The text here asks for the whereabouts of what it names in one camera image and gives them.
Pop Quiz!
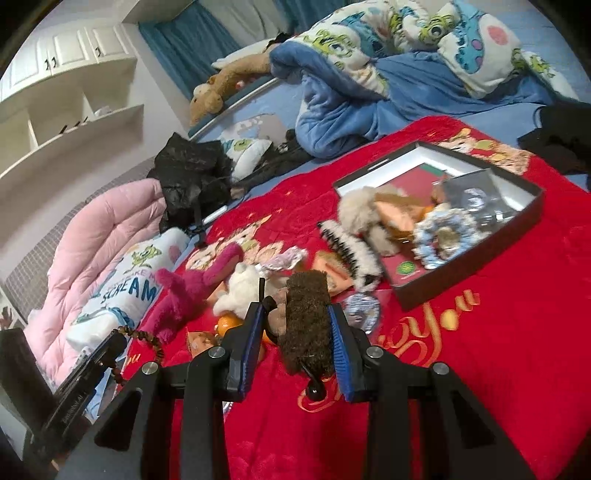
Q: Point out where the brown fuzzy hair clip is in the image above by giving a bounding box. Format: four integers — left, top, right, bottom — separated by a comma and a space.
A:
270, 270, 335, 402

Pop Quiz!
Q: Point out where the cream plush toy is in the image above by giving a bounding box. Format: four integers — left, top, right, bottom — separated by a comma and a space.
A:
212, 262, 260, 320

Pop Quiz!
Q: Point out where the orange pyramid snack packet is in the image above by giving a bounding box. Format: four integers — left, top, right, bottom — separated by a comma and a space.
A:
311, 250, 353, 296

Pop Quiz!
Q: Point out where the magenta plush bear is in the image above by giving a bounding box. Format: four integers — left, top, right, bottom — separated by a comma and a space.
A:
140, 242, 243, 344

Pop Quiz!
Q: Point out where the orange mandarin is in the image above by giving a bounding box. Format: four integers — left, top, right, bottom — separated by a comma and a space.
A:
214, 312, 243, 338

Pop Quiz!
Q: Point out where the silver foil packet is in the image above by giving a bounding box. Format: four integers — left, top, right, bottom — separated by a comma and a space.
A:
342, 293, 381, 335

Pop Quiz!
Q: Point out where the black white fuzzy hair claw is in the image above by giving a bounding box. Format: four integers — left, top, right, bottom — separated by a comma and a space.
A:
318, 220, 383, 293

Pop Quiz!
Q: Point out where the scream print pillow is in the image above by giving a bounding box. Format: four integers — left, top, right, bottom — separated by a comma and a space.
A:
66, 228, 189, 352

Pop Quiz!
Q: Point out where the beige pompom plush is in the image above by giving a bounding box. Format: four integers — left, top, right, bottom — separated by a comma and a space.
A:
338, 185, 407, 257

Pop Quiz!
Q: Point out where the blue crochet scrunchie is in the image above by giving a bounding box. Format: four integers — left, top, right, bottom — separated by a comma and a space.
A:
412, 207, 488, 270

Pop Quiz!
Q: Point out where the red embroidered blanket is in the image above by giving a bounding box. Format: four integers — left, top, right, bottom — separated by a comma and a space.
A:
120, 115, 591, 480

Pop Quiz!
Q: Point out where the black shallow gift box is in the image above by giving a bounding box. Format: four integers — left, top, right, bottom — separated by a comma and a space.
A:
334, 142, 544, 310

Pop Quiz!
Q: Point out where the black puffer jacket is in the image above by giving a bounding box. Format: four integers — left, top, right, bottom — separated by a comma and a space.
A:
147, 133, 232, 236

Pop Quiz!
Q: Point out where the pink quilted comforter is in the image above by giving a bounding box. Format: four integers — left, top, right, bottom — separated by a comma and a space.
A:
24, 178, 166, 386

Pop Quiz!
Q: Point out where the small monster print pillow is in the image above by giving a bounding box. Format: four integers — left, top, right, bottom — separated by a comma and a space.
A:
221, 138, 273, 182

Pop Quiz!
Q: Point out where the brown plush dog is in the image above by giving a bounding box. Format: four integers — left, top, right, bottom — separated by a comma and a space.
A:
189, 43, 279, 127

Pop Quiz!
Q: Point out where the blue monster print blanket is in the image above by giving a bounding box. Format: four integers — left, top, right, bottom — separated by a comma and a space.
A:
270, 1, 578, 159

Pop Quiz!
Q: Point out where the black clothing pile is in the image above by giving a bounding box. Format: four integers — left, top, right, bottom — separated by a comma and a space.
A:
518, 102, 590, 190

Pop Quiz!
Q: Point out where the teal curtain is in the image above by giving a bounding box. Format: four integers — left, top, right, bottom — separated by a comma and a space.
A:
138, 2, 239, 100

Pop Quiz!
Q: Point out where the wooden bead bracelet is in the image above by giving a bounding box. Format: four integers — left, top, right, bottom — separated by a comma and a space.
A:
108, 325, 165, 386

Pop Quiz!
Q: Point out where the white wall shelf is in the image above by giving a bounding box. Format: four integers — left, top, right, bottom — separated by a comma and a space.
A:
1, 19, 143, 195

